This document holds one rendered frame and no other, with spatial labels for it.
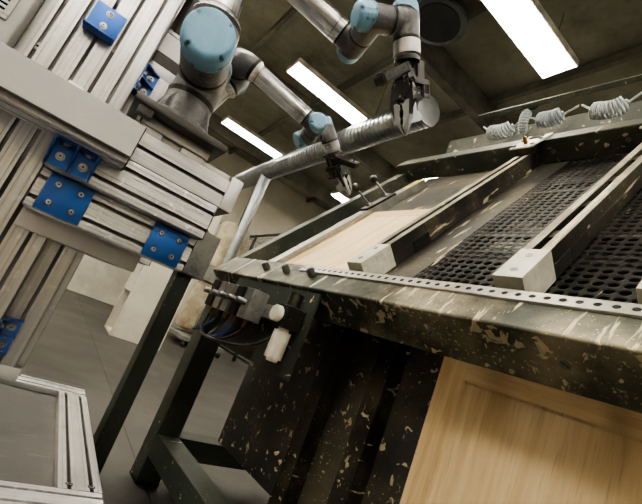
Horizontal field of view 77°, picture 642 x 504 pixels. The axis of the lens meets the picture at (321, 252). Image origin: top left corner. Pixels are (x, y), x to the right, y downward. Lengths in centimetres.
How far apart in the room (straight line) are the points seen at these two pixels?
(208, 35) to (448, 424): 102
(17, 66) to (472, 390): 111
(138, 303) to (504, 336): 467
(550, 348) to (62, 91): 94
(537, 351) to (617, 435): 24
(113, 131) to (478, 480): 102
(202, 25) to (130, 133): 29
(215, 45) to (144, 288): 432
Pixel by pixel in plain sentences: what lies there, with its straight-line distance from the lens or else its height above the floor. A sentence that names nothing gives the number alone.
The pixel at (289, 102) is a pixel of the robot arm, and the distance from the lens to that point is 172.
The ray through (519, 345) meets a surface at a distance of 77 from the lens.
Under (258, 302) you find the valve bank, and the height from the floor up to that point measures 73.
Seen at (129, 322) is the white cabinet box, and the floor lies 19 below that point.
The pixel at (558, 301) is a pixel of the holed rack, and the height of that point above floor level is 89.
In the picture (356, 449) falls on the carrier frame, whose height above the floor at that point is 47.
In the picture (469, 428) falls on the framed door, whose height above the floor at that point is 63.
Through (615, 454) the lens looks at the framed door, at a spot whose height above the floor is 69.
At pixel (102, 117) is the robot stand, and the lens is 91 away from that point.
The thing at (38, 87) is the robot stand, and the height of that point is 91.
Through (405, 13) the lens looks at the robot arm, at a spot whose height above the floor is 158.
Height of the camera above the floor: 67
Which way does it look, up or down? 13 degrees up
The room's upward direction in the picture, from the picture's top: 22 degrees clockwise
